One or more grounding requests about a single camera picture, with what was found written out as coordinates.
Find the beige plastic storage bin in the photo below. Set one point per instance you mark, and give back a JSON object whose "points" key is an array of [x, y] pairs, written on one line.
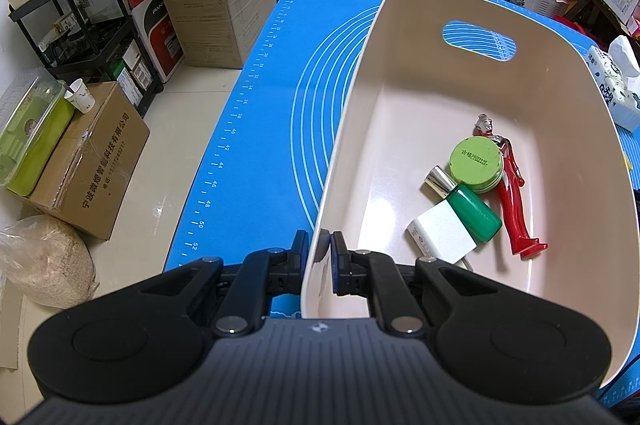
{"points": [[410, 105]]}

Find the blue silicone baking mat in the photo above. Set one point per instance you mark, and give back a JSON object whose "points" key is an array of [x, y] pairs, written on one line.
{"points": [[280, 105]]}

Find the white paper cup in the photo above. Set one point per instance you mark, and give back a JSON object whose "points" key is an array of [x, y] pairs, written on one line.
{"points": [[80, 97]]}

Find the clear bag of grain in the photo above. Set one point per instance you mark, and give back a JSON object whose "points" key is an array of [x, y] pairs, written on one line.
{"points": [[45, 260]]}

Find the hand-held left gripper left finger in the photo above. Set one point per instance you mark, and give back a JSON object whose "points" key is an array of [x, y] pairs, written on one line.
{"points": [[300, 251]]}

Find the green clear-lid food container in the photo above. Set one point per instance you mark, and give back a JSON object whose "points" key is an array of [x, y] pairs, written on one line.
{"points": [[30, 140]]}

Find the red and white appliance box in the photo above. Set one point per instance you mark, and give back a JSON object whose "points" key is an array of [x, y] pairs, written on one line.
{"points": [[155, 25]]}

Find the dark wooden side table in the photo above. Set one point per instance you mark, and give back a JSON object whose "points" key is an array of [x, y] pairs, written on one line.
{"points": [[600, 12]]}

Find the white printed tissue box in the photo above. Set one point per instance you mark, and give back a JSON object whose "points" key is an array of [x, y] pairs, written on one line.
{"points": [[615, 90]]}

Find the red hero action figure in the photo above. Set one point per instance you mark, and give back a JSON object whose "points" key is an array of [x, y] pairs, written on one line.
{"points": [[515, 205]]}

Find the white charger block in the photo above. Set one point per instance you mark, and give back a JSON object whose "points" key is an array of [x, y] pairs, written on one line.
{"points": [[442, 230]]}

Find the film-wrapped cardboard box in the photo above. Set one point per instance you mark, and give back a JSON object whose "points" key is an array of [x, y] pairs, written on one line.
{"points": [[220, 20]]}

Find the green round tin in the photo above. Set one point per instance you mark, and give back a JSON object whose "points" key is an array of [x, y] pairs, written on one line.
{"points": [[475, 162]]}

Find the brown cardboard box black print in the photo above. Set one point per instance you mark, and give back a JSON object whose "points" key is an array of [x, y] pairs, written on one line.
{"points": [[95, 165]]}

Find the green bottle with silver cap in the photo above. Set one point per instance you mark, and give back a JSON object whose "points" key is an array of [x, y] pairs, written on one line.
{"points": [[475, 215]]}

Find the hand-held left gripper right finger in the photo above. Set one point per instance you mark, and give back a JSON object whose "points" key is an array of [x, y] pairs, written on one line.
{"points": [[340, 266]]}

